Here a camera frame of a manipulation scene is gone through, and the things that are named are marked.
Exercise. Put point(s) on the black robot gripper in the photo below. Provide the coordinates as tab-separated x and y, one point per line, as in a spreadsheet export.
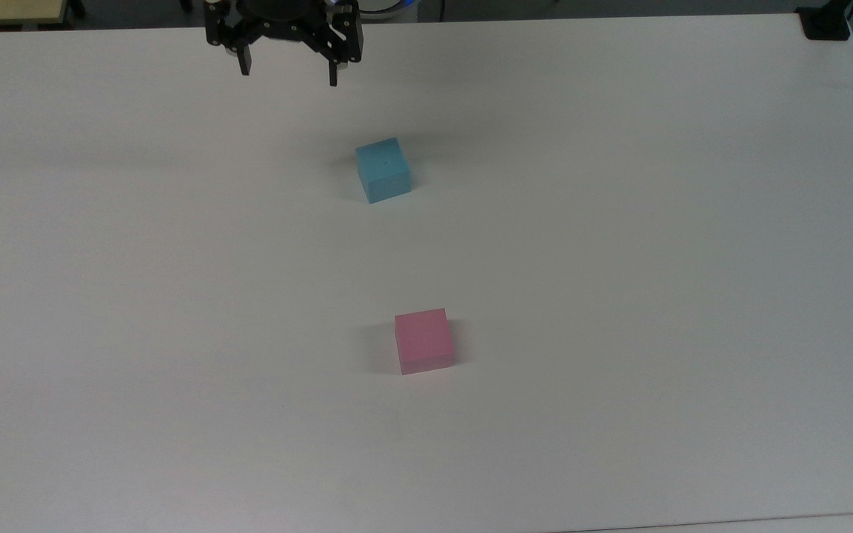
282	22

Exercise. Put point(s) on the yellow wooden table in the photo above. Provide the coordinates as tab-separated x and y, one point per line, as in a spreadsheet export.
4	11

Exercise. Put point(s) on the blue cube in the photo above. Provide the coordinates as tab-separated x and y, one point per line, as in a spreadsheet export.
383	172

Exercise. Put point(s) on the pink cube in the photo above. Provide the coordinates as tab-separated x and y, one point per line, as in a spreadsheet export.
424	342

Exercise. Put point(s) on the black clamp stand base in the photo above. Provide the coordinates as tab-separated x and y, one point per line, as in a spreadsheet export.
825	26

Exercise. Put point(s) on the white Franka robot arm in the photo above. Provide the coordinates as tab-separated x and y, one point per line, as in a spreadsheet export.
386	6

